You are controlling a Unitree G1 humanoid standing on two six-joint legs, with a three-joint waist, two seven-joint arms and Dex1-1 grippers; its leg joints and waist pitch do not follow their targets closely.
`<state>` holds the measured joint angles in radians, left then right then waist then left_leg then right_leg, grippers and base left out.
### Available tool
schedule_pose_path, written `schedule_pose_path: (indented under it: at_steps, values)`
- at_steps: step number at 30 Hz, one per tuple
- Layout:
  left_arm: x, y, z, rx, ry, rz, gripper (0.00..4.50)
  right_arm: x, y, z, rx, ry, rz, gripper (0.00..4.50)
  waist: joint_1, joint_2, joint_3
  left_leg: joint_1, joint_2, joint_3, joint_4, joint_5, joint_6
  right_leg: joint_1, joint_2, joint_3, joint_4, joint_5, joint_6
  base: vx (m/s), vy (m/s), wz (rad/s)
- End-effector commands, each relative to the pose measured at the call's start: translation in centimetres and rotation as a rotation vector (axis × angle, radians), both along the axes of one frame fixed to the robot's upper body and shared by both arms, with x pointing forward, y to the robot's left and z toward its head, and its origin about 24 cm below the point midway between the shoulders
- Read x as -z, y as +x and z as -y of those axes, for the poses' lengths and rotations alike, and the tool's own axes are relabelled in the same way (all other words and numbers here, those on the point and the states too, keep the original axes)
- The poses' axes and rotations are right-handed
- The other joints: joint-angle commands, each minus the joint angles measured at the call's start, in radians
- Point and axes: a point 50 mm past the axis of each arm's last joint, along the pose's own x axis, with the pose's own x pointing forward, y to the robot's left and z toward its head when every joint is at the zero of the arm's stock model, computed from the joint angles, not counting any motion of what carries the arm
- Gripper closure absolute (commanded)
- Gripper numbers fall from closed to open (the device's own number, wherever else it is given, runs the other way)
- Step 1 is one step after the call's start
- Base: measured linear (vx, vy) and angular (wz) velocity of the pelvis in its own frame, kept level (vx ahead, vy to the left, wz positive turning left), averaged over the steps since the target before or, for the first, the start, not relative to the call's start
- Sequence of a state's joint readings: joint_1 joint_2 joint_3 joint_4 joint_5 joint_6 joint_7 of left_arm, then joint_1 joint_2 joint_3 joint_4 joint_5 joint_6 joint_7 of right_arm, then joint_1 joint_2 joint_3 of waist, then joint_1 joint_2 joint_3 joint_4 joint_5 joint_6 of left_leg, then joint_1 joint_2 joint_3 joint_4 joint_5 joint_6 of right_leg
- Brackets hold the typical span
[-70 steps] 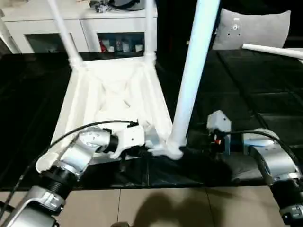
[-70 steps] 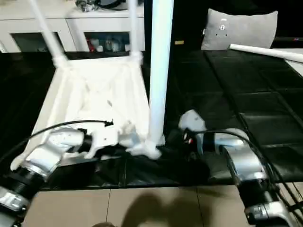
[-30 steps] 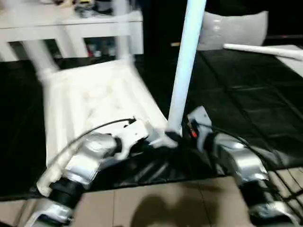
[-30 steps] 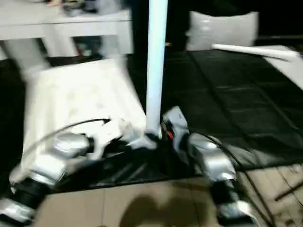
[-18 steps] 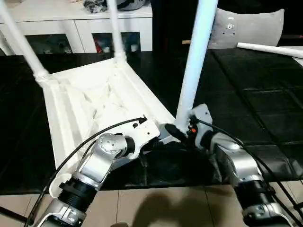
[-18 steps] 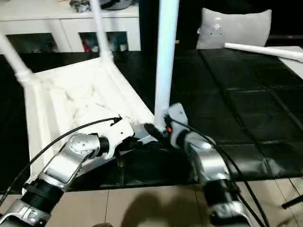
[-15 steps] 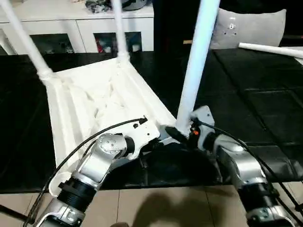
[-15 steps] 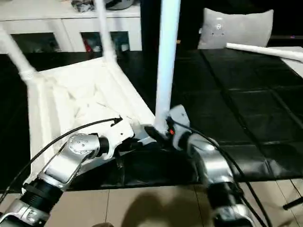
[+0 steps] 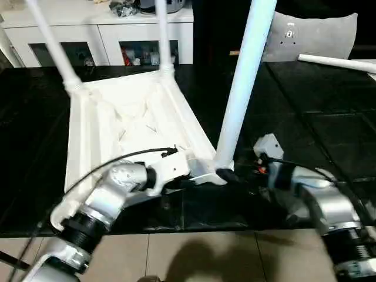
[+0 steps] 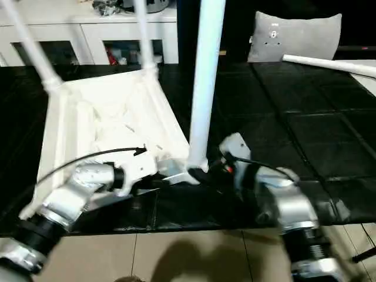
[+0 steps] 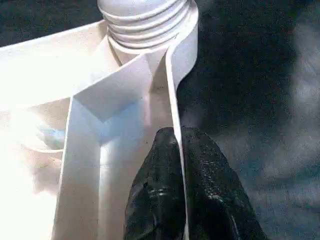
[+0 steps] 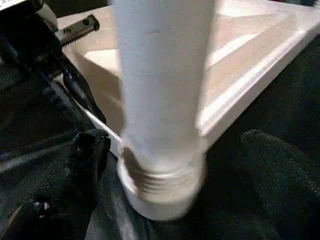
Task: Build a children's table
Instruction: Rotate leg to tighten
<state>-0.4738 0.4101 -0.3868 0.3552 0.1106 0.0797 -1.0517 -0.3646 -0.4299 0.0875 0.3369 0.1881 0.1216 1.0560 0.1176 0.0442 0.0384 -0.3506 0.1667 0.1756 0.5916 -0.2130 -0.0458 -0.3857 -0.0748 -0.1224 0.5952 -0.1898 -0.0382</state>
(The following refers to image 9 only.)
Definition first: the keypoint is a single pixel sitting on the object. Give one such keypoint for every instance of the black work mat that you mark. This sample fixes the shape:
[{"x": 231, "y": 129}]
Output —
[{"x": 329, "y": 129}]

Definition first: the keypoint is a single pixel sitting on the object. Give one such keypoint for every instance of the white plastic table top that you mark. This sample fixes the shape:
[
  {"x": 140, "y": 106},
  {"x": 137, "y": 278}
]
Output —
[{"x": 129, "y": 111}]

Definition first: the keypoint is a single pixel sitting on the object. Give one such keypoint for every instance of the small tan label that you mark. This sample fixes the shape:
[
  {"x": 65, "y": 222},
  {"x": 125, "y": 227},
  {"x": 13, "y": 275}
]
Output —
[{"x": 234, "y": 53}]

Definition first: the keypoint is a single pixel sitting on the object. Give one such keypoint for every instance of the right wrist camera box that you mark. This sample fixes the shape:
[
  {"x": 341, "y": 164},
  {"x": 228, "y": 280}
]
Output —
[{"x": 267, "y": 147}]

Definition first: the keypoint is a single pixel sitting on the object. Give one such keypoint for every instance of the white plastic table leg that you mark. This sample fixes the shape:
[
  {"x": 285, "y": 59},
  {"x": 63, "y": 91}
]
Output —
[
  {"x": 164, "y": 35},
  {"x": 338, "y": 61},
  {"x": 53, "y": 41},
  {"x": 244, "y": 76}
]

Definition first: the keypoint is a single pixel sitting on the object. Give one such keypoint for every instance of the grey cushion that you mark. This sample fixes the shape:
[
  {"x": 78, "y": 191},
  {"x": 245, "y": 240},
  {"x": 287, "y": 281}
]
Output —
[{"x": 311, "y": 38}]

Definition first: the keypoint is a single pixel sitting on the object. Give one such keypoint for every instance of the white glass-door cabinet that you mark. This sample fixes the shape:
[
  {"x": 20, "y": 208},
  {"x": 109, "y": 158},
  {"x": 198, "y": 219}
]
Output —
[{"x": 88, "y": 35}]

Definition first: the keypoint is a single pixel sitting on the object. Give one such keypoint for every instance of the black metal frame bar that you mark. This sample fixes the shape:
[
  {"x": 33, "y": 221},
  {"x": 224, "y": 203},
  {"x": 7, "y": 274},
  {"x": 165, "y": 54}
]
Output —
[{"x": 14, "y": 259}]

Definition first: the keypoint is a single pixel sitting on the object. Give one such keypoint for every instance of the black sofa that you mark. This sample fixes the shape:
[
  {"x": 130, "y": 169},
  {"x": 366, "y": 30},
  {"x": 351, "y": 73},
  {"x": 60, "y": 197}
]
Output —
[{"x": 217, "y": 29}]

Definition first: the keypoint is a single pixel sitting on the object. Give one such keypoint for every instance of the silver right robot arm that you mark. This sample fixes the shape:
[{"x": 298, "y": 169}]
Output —
[{"x": 317, "y": 200}]

